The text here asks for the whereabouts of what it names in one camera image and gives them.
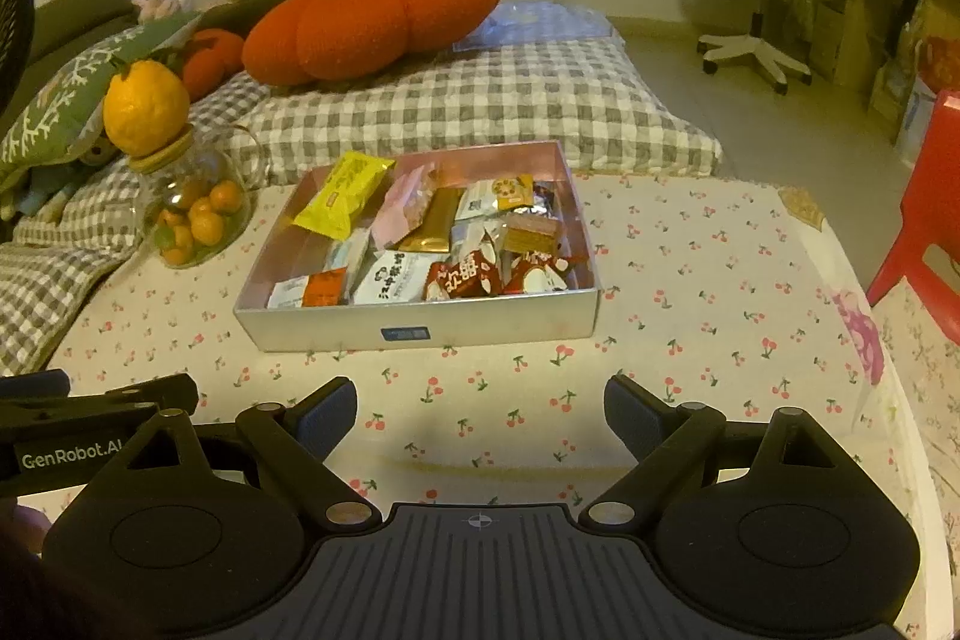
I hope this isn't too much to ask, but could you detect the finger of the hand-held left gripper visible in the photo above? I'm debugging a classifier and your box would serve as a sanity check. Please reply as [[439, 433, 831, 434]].
[[0, 370, 70, 402], [0, 374, 200, 438]]

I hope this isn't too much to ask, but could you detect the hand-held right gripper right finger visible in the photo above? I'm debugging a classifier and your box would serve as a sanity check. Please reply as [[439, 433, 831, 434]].
[[579, 374, 860, 528]]

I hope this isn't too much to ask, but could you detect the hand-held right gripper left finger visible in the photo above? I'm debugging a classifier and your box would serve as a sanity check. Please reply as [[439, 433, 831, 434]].
[[124, 376, 383, 530]]

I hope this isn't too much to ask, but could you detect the orange snack packet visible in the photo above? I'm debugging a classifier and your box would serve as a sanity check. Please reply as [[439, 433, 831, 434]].
[[300, 267, 350, 309]]

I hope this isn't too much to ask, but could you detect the white packet with black print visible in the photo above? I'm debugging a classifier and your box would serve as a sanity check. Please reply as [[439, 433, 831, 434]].
[[351, 250, 443, 305]]

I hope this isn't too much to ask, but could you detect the red candy packet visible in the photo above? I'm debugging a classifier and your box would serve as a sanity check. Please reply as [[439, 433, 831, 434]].
[[424, 250, 503, 302], [501, 254, 593, 296]]

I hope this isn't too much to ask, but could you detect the silver box with pink inside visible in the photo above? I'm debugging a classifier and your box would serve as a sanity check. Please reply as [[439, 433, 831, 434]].
[[232, 140, 605, 352]]

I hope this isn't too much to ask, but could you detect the long white barcode packet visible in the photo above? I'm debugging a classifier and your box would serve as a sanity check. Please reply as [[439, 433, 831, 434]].
[[266, 227, 376, 310]]

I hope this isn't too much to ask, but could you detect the clear wafer packet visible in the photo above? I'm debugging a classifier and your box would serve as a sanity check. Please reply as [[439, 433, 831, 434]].
[[501, 216, 563, 255]]

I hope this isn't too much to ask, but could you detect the gold snack packet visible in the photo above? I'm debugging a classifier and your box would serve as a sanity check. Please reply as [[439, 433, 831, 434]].
[[405, 188, 466, 255]]

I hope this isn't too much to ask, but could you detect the pink snack packet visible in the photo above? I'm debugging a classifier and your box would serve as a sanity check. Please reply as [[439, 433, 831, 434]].
[[371, 164, 440, 251]]

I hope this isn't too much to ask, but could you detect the long clear cracker packet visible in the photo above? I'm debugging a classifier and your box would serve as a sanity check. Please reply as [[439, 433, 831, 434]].
[[450, 218, 505, 266]]

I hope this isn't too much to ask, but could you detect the white and yellow snack packet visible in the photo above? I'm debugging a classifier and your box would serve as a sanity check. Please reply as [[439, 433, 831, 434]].
[[454, 175, 537, 221]]

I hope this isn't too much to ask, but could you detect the cherry print tablecloth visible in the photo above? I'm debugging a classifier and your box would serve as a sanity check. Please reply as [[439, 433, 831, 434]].
[[45, 171, 946, 611]]

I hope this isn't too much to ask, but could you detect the glass jar with small oranges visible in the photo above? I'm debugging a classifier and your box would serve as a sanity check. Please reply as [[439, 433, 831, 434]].
[[127, 126, 267, 270]]

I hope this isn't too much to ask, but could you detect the green plush toy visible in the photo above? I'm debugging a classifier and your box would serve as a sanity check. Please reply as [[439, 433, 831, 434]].
[[75, 137, 121, 169]]

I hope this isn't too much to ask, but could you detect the green pillow with white pattern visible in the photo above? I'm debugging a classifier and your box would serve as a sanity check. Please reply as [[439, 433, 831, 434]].
[[0, 14, 203, 191]]

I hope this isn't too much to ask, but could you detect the yellow citrus fruit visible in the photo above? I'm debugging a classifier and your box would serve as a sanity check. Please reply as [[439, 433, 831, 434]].
[[103, 59, 191, 157]]

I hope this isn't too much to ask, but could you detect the grey checked blanket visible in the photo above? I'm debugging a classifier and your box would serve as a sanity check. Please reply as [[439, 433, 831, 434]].
[[0, 2, 725, 378]]

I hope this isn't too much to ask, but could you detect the small orange pillow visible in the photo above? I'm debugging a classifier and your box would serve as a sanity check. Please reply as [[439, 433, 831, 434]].
[[176, 29, 247, 103]]

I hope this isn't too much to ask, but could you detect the dark green sofa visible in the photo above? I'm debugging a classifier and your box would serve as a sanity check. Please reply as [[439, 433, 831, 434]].
[[22, 0, 143, 86]]

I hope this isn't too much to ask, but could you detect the red plastic stool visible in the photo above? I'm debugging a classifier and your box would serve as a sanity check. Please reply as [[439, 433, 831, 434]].
[[866, 89, 960, 345]]

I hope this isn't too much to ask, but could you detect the black fan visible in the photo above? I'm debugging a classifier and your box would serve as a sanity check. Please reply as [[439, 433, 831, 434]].
[[0, 0, 37, 124]]

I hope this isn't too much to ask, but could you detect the large orange pumpkin pillow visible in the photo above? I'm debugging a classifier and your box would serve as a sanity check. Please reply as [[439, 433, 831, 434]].
[[241, 0, 505, 90]]

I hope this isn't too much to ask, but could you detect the pink plush toy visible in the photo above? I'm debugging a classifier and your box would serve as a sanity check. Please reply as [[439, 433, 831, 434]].
[[131, 0, 192, 22]]

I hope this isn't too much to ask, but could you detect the clear plastic bag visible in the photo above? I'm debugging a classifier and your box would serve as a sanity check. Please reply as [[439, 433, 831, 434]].
[[454, 0, 608, 52]]

